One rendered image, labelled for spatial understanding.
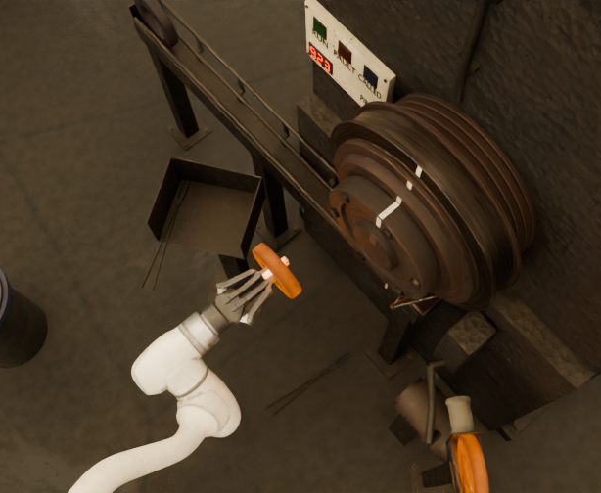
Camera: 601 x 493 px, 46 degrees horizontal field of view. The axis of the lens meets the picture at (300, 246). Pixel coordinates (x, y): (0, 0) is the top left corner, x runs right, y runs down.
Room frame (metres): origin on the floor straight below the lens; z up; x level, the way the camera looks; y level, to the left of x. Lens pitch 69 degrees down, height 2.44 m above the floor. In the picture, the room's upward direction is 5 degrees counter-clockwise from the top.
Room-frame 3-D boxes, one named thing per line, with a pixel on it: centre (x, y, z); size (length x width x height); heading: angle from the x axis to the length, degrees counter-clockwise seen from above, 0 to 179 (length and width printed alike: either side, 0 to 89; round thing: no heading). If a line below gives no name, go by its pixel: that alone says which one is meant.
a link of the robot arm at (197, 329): (0.42, 0.25, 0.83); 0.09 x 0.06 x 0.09; 35
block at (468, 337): (0.37, -0.39, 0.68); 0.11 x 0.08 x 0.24; 125
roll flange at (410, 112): (0.60, -0.31, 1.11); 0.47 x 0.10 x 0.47; 35
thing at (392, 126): (0.55, -0.24, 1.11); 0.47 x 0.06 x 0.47; 35
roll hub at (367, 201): (0.50, -0.16, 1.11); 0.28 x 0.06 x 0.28; 35
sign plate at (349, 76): (0.89, -0.14, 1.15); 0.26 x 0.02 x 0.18; 35
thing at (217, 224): (0.81, 0.24, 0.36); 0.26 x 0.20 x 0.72; 70
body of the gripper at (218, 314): (0.46, 0.19, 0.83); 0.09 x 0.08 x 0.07; 125
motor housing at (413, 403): (0.21, -0.32, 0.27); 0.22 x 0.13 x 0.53; 35
